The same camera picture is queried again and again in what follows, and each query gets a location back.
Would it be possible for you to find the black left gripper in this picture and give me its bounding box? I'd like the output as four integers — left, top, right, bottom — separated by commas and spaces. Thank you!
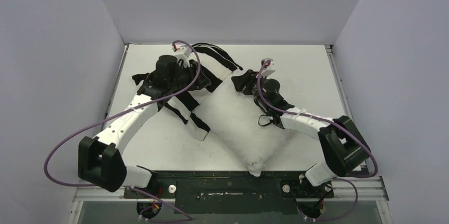
169, 62, 210, 92

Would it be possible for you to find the white pillow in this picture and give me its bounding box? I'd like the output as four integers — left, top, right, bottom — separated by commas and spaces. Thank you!
194, 76, 293, 177

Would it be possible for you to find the black white striped pillowcase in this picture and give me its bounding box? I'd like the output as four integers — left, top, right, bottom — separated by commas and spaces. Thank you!
132, 42, 243, 141

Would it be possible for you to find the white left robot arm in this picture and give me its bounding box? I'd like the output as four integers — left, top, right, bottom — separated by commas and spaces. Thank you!
78, 55, 209, 198

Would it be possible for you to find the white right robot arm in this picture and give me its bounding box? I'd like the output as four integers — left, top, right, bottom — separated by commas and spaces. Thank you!
231, 70, 372, 196

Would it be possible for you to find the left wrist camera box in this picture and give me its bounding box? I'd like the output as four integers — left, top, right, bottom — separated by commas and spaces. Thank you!
173, 44, 193, 61

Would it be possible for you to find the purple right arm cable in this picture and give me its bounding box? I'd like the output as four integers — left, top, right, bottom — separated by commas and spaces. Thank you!
255, 61, 380, 178

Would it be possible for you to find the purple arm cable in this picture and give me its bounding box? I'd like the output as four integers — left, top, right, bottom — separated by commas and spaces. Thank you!
255, 61, 380, 178
43, 40, 203, 187

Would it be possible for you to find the black metal base rail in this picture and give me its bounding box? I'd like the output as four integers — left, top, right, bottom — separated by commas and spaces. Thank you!
76, 169, 388, 224

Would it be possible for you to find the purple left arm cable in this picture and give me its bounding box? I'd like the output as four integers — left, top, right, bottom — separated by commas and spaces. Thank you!
43, 40, 203, 187

